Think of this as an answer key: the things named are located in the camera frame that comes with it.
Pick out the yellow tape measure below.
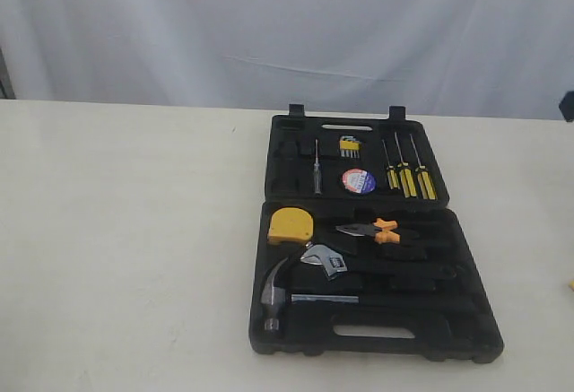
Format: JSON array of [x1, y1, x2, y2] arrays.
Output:
[[267, 207, 314, 245]]

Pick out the black electrical tape roll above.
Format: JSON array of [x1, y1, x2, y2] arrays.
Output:
[[341, 168, 377, 196]]

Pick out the orange black handled pliers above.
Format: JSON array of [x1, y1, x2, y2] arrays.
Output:
[[335, 217, 454, 252]]

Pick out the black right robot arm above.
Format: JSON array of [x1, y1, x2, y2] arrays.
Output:
[[559, 91, 574, 123]]

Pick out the black plastic tool case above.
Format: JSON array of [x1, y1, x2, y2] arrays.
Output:
[[248, 104, 504, 364]]

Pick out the clear test pen screwdriver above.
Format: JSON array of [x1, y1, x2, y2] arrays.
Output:
[[313, 138, 322, 195]]

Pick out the yellow hex key set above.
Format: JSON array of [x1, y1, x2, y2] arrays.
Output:
[[339, 135, 362, 160]]

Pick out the silver adjustable wrench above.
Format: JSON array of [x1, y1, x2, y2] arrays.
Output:
[[299, 243, 458, 282]]

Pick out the left yellow black screwdriver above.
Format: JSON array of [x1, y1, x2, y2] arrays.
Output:
[[381, 139, 400, 190]]

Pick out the yellow black screwdriver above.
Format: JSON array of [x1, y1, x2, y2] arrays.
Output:
[[394, 132, 418, 198], [381, 139, 400, 190], [409, 135, 438, 200]]

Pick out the middle yellow black screwdriver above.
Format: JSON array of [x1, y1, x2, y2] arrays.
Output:
[[394, 132, 418, 198]]

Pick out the steel claw hammer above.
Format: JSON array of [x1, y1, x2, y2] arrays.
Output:
[[260, 258, 477, 333]]

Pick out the right yellow black screwdriver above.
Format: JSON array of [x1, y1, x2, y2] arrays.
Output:
[[409, 135, 438, 200]]

